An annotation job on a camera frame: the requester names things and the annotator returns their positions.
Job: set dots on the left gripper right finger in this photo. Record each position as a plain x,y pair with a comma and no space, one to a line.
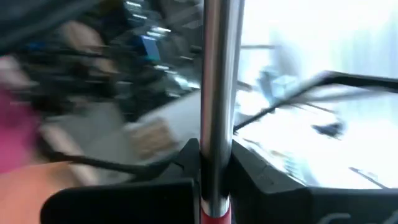
295,205

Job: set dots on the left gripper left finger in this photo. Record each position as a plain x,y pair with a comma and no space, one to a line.
124,202

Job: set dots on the pink plastic bin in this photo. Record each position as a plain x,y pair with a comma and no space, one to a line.
15,140

